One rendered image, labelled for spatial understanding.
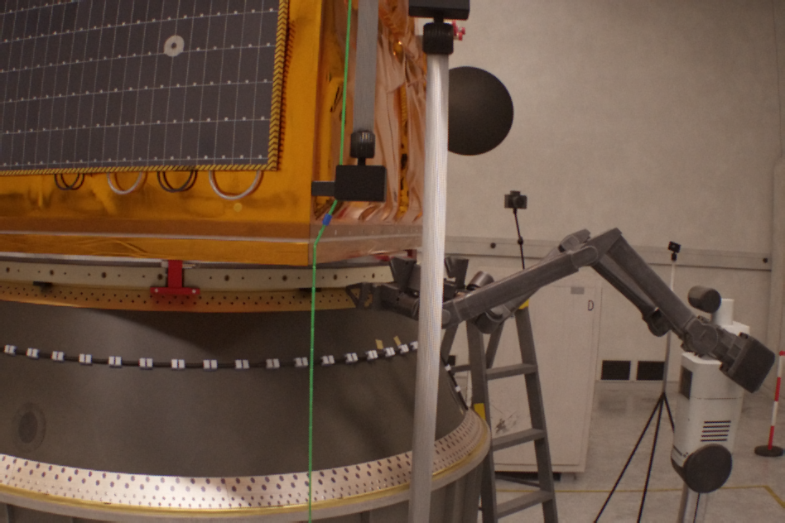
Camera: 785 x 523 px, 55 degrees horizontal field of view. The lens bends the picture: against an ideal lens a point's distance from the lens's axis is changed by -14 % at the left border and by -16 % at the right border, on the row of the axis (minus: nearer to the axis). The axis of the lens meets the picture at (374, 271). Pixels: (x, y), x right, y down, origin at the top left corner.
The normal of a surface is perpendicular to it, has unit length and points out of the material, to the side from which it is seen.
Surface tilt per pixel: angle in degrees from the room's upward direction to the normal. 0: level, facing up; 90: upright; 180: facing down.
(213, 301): 61
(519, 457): 90
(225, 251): 90
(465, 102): 90
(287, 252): 90
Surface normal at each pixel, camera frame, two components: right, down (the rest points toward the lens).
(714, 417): -0.11, 0.22
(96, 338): 0.07, -0.41
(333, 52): 0.58, -0.01
